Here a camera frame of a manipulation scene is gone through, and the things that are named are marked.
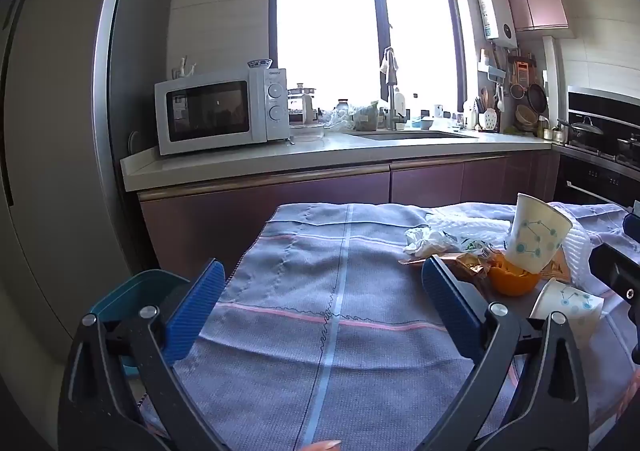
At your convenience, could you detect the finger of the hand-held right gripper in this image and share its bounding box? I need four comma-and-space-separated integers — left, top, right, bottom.
589, 241, 640, 303
622, 201, 640, 238

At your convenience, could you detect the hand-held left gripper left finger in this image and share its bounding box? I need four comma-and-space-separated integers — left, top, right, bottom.
57, 258, 228, 451

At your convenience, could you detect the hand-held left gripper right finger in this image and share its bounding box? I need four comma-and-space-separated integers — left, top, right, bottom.
421, 255, 591, 451

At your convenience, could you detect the brown snack wrapper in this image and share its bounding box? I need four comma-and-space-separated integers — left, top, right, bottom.
398, 251, 501, 282

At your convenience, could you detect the dotted white paper cup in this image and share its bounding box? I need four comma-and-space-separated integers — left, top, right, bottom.
529, 278, 606, 349
502, 192, 574, 275

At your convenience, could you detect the tan cardboard piece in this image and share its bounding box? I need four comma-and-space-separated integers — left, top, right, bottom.
541, 251, 572, 282

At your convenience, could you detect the orange peel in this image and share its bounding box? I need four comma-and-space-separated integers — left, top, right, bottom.
487, 251, 542, 298

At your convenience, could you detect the blue plastic bin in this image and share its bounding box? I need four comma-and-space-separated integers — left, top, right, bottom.
90, 269, 196, 379

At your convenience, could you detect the clear green-print plastic bag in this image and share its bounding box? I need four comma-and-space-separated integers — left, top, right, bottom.
425, 210, 513, 254

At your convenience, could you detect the black built-in oven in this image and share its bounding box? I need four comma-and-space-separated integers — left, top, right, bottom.
552, 154, 640, 212

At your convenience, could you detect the black wok with lid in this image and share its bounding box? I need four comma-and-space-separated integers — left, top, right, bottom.
557, 116, 606, 144

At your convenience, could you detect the striped grey tablecloth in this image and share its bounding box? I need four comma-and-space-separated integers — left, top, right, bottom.
137, 202, 640, 451

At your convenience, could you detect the hanging black frying pan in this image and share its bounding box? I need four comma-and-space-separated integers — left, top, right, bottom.
526, 81, 548, 112

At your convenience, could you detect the kitchen counter with cabinets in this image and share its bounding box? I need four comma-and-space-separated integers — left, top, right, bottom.
120, 128, 566, 277

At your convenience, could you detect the steel sink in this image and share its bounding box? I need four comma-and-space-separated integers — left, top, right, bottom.
355, 128, 476, 141

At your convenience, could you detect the white microwave oven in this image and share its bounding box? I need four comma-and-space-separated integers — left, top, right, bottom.
154, 67, 291, 157

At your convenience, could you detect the clear bag of greens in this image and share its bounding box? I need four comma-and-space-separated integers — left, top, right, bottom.
352, 101, 383, 132

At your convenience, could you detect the clear glass dish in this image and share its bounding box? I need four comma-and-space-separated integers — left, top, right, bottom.
289, 124, 326, 142

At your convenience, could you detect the steel kitchen faucet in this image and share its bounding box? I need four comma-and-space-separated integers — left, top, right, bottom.
382, 47, 408, 131

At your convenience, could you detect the grey refrigerator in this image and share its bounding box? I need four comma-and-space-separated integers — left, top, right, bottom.
0, 0, 176, 362

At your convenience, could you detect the glass kettle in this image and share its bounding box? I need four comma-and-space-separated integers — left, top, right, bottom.
287, 82, 318, 127

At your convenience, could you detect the white water heater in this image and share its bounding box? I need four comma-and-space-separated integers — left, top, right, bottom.
475, 0, 520, 49

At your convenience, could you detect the kitchen window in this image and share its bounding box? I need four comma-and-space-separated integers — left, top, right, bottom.
269, 0, 467, 114

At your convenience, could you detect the black glass wall panel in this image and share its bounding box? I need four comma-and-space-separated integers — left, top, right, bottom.
567, 86, 640, 142

